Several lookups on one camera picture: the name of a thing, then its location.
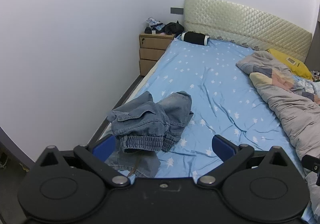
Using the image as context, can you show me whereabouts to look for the cream quilted headboard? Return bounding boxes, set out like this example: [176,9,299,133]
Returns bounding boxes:
[184,0,313,63]

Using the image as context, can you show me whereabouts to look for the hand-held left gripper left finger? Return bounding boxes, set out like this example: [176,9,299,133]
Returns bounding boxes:
[36,135,131,188]

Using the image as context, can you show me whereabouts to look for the wooden nightstand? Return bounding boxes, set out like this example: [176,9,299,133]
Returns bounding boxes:
[139,32,177,77]

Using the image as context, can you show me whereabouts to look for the black roll pillow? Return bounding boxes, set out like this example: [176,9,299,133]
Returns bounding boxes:
[180,31,211,46]

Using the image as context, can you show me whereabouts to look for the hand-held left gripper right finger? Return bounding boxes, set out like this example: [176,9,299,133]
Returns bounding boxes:
[197,135,295,186]

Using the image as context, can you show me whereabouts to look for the yellow pillow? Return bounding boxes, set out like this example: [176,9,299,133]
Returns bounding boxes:
[267,49,314,81]

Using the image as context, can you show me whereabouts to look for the printed plastic bag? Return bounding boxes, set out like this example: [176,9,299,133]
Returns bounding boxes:
[146,17,161,27]

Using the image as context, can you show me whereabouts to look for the grey patchwork quilt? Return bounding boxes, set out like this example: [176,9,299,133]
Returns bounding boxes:
[236,50,320,217]

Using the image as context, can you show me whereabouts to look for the light blue star bed sheet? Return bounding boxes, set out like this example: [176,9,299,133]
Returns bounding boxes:
[107,37,313,224]

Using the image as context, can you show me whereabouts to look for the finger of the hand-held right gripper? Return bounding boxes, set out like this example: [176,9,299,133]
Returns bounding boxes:
[301,154,320,187]

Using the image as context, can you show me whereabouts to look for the black cloth bundle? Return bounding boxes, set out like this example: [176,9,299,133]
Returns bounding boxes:
[164,21,185,35]

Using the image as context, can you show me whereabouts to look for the white and blue cloth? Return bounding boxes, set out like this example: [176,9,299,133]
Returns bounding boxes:
[296,71,320,95]

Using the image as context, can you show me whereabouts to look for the blue denim jeans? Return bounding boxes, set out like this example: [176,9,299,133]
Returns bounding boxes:
[105,91,194,178]

